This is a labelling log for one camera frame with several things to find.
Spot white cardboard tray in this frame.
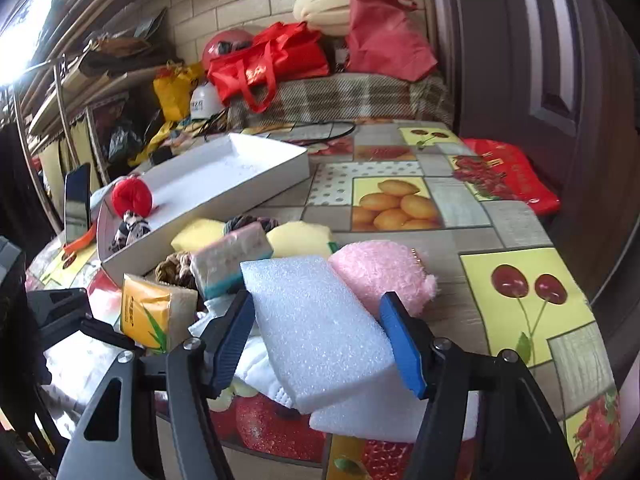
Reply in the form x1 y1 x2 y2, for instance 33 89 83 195
96 132 311 273

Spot orange phone stand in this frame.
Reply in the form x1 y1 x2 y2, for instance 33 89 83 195
62 222 98 253

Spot yellow tissue pack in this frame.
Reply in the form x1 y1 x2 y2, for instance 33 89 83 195
120 273 198 356

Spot brown braided scrunchie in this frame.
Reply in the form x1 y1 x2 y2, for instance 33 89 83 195
155 251 201 291

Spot pastel striped sponge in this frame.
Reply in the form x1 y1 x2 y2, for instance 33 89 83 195
190 222 275 301

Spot red helmet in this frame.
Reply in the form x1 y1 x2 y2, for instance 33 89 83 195
201 28 256 72

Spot pink fluffy cloth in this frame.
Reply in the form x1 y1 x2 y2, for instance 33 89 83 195
327 240 438 318

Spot white foam sheet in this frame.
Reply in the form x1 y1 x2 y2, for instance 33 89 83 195
309 370 481 443

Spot white cloth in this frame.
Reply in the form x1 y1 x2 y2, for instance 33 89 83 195
44 327 126 403

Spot zebra print scrunchie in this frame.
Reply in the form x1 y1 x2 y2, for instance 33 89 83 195
109 211 152 253

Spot cream foam roll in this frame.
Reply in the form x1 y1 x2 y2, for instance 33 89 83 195
292 0 361 37

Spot black plastic bag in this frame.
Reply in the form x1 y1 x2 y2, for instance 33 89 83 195
107 125 143 161

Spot metal shelf rack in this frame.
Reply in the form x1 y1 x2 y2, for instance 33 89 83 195
0 5 186 241

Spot yellow shopping bag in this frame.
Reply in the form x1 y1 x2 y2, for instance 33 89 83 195
152 61 206 122

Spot red tote bag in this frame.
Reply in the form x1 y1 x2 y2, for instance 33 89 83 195
206 21 331 113

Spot brown door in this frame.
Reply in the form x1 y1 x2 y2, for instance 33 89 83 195
440 0 640 311

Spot red nonwoven bag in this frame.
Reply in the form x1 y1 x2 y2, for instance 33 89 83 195
345 0 438 82

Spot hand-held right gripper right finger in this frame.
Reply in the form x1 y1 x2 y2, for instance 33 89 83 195
378 291 583 480

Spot yellow cloth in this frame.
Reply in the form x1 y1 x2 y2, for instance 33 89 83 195
129 120 171 167

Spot cardboard pieces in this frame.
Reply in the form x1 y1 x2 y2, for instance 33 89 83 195
80 7 176 76

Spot black cable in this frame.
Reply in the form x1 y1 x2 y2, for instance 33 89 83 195
240 120 357 147

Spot yellow sponge with green pad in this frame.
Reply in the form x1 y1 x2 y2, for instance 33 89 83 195
265 221 341 261

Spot white face mask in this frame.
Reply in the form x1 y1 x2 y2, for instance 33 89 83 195
187 295 301 408

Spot red plastic bag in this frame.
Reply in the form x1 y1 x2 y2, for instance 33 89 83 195
460 137 561 216

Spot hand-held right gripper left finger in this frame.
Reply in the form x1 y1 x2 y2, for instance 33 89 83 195
56 289 257 480

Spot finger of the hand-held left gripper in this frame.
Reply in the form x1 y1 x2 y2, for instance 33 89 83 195
26 287 147 358

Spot plaid covered bench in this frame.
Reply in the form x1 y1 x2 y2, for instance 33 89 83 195
227 72 456 128

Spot red plush toy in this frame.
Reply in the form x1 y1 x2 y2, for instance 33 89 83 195
111 175 162 217

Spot white foam block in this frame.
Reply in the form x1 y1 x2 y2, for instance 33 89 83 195
240 255 411 416

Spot black smartphone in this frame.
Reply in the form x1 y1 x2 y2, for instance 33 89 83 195
64 162 92 246

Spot dark patterned scrunchie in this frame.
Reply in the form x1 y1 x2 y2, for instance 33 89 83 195
222 214 281 236

